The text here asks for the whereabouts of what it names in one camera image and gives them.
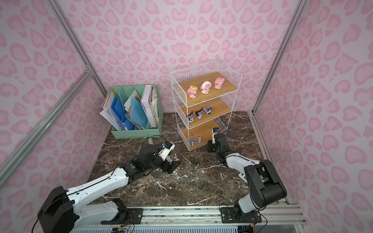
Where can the green hat pink figurine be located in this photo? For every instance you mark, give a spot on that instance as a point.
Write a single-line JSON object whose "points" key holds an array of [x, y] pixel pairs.
{"points": [[192, 91]]}

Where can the pink bow My Melody figurine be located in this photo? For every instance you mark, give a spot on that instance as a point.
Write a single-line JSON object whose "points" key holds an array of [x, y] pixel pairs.
{"points": [[219, 82]]}

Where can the papers and folders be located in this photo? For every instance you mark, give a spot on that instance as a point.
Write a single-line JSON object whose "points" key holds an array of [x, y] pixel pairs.
{"points": [[131, 109]]}

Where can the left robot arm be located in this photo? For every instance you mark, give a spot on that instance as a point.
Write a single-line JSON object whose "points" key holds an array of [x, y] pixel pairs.
{"points": [[67, 209]]}

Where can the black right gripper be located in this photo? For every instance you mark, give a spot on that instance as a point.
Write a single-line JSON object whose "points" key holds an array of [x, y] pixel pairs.
{"points": [[218, 140]]}

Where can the large purple Kuromi doll figurine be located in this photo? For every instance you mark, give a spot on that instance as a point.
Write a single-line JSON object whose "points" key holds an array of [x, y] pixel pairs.
{"points": [[208, 110]]}

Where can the aluminium frame profile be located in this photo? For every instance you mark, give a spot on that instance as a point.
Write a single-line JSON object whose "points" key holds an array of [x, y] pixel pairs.
{"points": [[18, 156]]}

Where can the white calculator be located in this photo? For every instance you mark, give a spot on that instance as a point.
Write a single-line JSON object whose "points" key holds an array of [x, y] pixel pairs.
{"points": [[243, 177]]}

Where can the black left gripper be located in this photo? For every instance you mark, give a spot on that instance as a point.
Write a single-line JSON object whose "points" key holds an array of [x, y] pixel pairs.
{"points": [[168, 164]]}

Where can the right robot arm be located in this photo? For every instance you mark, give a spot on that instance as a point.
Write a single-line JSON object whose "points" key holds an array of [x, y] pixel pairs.
{"points": [[264, 183]]}

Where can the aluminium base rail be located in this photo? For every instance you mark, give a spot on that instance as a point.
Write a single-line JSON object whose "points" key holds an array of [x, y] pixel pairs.
{"points": [[280, 217]]}

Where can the white wire wooden shelf rack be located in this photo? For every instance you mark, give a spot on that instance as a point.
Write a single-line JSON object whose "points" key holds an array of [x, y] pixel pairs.
{"points": [[222, 100]]}

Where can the small black Kuromi figurine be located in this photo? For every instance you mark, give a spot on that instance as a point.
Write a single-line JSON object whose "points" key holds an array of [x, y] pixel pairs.
{"points": [[190, 117]]}

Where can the mint green file organizer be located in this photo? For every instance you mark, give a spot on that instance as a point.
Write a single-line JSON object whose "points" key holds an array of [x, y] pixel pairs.
{"points": [[134, 116]]}

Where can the white hood My Melody figurine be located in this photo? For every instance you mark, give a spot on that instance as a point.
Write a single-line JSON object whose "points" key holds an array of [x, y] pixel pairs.
{"points": [[205, 87]]}

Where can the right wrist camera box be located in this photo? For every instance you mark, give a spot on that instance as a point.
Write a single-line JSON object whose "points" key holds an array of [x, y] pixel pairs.
{"points": [[215, 130]]}

